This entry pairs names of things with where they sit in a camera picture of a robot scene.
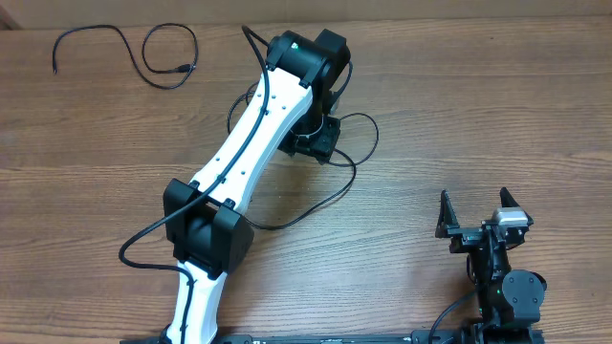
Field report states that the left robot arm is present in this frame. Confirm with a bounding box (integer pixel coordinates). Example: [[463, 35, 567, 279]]
[[160, 30, 351, 343]]

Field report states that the black USB cable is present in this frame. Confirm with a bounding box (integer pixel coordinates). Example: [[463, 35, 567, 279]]
[[327, 112, 381, 168], [226, 83, 359, 231]]

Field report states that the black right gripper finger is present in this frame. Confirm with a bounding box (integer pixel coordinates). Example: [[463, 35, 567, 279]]
[[499, 187, 519, 207], [435, 190, 460, 238]]

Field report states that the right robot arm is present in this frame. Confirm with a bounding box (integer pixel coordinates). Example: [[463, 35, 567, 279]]
[[427, 187, 547, 343]]

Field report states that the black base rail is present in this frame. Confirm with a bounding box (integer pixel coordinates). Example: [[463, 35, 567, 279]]
[[119, 328, 546, 344]]

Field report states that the thin black cable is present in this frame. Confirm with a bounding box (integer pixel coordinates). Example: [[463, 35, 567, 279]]
[[51, 22, 200, 91]]

